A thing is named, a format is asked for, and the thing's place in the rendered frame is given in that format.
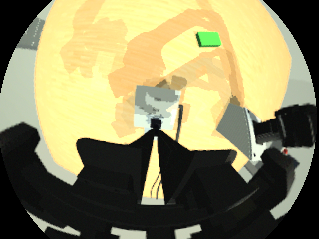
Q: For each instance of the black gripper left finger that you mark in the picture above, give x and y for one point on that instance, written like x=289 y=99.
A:
x=132 y=159

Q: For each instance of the small green flat block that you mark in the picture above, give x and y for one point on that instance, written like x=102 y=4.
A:
x=208 y=39

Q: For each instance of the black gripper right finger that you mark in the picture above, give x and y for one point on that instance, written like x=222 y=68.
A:
x=177 y=163

